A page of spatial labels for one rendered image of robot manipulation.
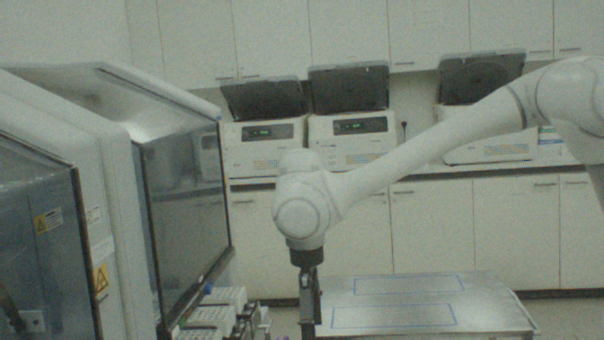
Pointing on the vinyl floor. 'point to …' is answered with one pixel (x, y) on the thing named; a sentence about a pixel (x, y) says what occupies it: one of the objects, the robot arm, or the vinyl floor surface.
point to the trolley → (421, 308)
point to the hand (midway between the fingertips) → (313, 333)
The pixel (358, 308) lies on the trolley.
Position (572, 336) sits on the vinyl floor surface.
